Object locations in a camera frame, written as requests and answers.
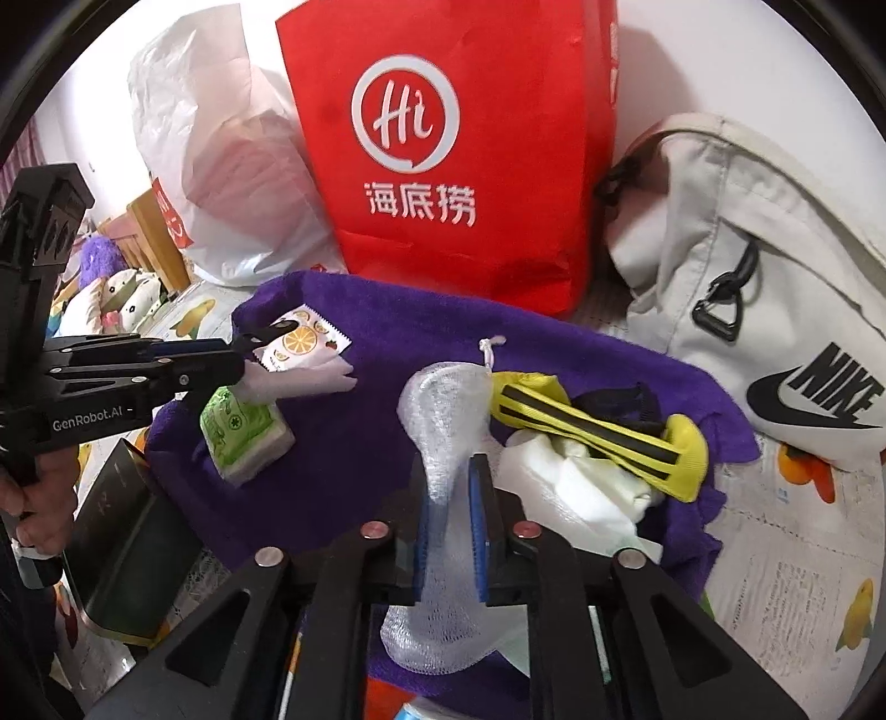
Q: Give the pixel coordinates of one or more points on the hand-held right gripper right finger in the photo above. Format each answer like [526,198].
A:
[477,540]

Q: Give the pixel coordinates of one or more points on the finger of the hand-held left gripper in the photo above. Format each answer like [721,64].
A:
[201,346]
[207,370]

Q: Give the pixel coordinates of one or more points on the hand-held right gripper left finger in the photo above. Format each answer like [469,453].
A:
[422,540]

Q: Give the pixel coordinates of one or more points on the white mesh pouch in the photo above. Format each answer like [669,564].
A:
[443,415]

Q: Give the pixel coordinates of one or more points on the person's left hand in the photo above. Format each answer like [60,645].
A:
[48,512]

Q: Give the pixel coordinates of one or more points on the pale plush toy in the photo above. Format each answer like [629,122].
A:
[79,308]

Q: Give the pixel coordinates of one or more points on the green tissue packet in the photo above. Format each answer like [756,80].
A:
[242,436]

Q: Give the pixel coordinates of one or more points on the purple plush toy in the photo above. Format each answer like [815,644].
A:
[100,259]

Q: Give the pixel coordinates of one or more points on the fruit print sachet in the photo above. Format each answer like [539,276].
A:
[304,339]

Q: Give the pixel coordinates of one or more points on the wooden headboard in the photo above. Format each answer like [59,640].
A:
[163,242]

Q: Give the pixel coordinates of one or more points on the purple towel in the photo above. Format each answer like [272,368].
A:
[387,415]

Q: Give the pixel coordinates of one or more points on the blue packet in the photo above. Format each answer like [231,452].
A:
[429,712]

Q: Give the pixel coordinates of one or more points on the white plastic shopping bag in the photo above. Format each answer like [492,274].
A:
[228,173]

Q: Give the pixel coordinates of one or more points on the yellow black striped pouch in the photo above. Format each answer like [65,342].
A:
[682,457]

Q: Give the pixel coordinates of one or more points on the fruit print table cover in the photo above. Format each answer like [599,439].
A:
[782,588]

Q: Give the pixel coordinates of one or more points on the red paper bag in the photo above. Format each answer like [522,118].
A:
[484,104]

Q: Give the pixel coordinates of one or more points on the white backpack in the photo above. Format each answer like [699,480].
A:
[796,277]

